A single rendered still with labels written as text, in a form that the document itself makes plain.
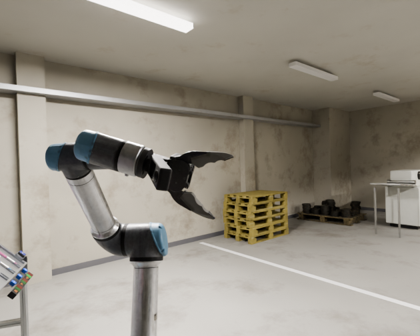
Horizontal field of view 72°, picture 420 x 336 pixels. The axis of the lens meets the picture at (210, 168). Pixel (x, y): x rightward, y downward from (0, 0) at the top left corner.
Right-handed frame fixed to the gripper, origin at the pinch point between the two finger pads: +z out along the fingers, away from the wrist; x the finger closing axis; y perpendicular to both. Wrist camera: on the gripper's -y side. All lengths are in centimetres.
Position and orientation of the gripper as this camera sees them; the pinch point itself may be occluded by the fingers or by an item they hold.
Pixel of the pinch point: (225, 189)
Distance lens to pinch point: 63.7
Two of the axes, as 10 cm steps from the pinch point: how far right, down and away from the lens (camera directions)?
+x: -2.7, 9.4, 1.9
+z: 9.6, 2.8, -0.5
